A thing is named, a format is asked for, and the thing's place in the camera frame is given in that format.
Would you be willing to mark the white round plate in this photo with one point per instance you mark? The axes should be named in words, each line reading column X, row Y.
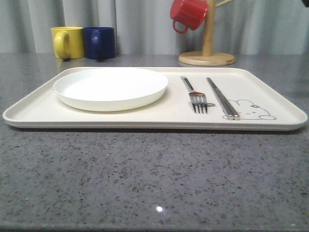
column 111, row 89

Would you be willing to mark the red ribbed mug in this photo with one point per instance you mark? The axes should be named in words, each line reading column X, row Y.
column 188, row 14

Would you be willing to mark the silver metal chopstick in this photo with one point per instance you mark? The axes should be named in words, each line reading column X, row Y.
column 236, row 114
column 228, row 113

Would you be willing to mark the cream rabbit serving tray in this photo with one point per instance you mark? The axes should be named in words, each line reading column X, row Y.
column 260, row 107

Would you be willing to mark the wooden mug tree stand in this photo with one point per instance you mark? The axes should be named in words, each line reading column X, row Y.
column 207, row 57

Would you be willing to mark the grey curtain backdrop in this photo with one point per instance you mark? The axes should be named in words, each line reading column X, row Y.
column 247, row 27

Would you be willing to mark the silver metal fork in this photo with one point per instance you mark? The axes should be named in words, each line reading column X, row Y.
column 198, row 99

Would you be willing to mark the dark blue mug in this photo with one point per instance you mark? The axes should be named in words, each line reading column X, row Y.
column 99, row 42

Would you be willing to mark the yellow mug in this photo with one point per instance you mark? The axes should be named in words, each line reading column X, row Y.
column 68, row 42

